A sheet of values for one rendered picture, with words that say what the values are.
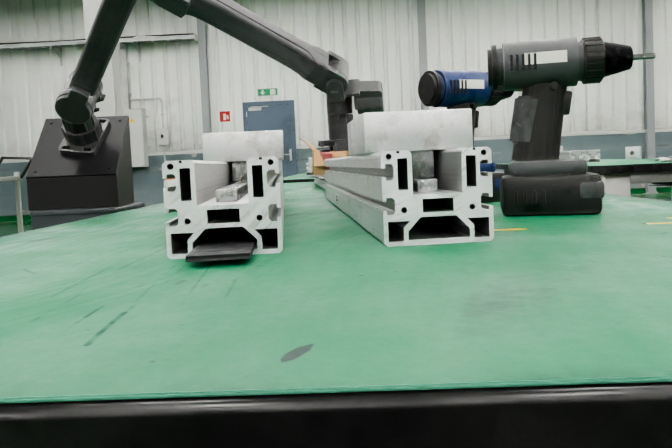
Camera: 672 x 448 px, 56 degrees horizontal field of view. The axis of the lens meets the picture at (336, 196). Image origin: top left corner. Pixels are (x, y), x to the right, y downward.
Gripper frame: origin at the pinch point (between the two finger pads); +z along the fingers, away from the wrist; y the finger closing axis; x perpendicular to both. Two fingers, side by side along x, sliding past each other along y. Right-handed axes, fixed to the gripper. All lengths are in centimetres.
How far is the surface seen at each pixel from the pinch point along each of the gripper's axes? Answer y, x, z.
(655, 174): 189, 167, 24
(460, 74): 13.9, -41.6, -18.7
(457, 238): -3, -87, -1
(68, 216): -62, 8, 4
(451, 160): -2, -83, -8
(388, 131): -7, -79, -11
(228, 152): -23, -53, -9
